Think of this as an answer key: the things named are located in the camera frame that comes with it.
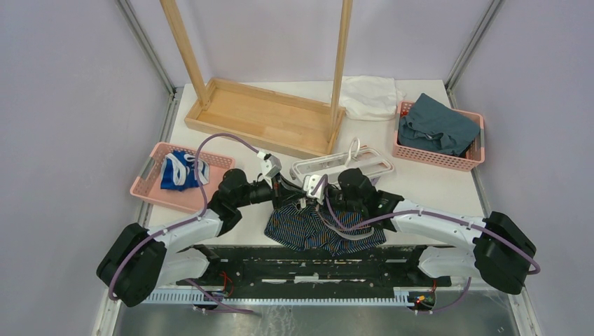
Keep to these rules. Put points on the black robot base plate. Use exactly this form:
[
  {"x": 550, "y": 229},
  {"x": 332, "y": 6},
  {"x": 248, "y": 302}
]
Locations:
[{"x": 274, "y": 272}]

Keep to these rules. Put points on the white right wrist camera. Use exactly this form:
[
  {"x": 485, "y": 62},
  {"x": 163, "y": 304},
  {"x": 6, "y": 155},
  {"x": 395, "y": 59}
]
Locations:
[{"x": 314, "y": 187}]

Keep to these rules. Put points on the white plastic clip hanger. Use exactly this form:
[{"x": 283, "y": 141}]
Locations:
[{"x": 370, "y": 161}]

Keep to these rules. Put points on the navy striped boxer underwear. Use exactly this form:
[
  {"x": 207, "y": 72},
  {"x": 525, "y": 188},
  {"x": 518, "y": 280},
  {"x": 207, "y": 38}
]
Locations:
[{"x": 313, "y": 228}]

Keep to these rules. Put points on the white slotted cable duct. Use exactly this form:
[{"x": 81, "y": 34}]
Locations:
[{"x": 192, "y": 296}]

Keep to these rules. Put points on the pink basket right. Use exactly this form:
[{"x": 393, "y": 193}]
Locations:
[{"x": 473, "y": 157}]

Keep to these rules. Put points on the pink basket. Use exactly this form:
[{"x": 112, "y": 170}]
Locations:
[
  {"x": 147, "y": 187},
  {"x": 473, "y": 157}
]

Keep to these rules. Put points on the white folded cloth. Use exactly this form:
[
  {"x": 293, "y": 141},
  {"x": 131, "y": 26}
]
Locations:
[{"x": 370, "y": 98}]

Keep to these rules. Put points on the teal grey underwear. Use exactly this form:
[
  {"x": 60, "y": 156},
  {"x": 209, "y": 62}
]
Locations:
[{"x": 431, "y": 126}]

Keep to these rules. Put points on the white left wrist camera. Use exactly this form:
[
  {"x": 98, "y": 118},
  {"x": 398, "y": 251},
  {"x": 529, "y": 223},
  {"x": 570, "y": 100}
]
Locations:
[{"x": 270, "y": 166}]

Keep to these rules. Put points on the wooden hanger rack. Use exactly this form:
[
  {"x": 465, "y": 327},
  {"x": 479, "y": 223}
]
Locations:
[{"x": 284, "y": 123}]

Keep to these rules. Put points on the blue white underwear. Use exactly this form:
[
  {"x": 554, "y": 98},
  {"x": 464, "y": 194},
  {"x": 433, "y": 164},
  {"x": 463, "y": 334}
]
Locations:
[{"x": 181, "y": 171}]

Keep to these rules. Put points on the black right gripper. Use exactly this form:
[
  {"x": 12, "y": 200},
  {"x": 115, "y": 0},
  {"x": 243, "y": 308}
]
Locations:
[{"x": 330, "y": 187}]

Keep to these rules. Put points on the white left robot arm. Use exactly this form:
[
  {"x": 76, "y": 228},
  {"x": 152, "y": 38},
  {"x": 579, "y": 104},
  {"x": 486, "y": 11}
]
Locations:
[{"x": 141, "y": 260}]

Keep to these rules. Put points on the pink basket left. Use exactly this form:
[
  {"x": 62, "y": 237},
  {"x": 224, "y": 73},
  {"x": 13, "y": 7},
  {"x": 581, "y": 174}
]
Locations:
[{"x": 147, "y": 187}]

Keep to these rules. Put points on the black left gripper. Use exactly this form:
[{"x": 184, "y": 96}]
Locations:
[{"x": 284, "y": 194}]

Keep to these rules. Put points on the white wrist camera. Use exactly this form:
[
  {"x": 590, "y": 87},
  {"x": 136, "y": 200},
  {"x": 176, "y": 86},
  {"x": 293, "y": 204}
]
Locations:
[
  {"x": 314, "y": 187},
  {"x": 270, "y": 166}
]

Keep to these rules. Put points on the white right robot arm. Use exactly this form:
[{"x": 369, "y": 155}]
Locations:
[{"x": 493, "y": 248}]

